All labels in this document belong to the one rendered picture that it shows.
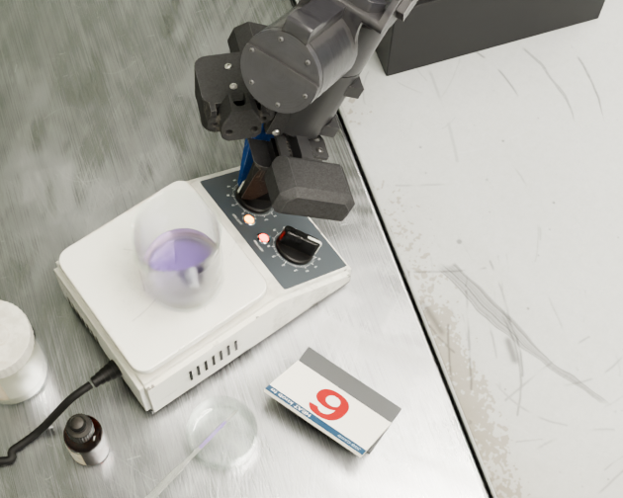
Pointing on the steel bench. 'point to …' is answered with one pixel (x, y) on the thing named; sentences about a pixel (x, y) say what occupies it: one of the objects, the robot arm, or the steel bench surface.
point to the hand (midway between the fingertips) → (261, 163)
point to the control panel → (222, 192)
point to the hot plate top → (118, 282)
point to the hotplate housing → (270, 315)
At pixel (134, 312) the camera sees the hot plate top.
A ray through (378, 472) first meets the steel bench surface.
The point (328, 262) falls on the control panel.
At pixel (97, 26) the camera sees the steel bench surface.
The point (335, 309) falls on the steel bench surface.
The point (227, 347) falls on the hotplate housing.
